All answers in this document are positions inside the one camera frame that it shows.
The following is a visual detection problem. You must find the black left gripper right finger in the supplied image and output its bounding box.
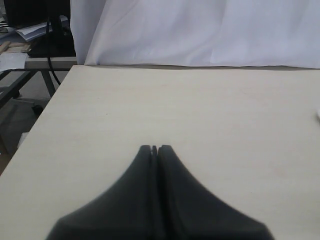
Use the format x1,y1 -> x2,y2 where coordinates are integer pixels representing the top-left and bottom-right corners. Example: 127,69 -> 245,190
156,145 -> 274,240

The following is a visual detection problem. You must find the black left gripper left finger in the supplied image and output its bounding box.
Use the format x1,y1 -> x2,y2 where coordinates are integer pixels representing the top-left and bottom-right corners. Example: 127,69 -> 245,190
47,145 -> 153,240

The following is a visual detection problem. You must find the grey side desk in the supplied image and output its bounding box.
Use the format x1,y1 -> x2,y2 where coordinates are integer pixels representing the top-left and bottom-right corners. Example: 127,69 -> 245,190
0,56 -> 77,97

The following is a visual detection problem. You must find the white plastic tray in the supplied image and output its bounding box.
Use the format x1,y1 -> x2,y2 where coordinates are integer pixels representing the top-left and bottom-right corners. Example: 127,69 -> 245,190
316,109 -> 320,121

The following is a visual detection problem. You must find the black monitor stand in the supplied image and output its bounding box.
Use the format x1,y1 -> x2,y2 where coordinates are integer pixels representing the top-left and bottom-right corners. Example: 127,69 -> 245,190
28,0 -> 76,58

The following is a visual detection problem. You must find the white backdrop cloth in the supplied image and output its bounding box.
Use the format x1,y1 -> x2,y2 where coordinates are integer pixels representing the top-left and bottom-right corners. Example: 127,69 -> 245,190
70,0 -> 320,69

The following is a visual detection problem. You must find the stack of papers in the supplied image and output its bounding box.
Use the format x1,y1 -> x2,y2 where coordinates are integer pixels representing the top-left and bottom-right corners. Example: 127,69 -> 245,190
15,22 -> 47,42

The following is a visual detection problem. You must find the black hanging cable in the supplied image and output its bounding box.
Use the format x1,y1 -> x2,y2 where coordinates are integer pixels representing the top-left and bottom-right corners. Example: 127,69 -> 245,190
45,19 -> 62,86

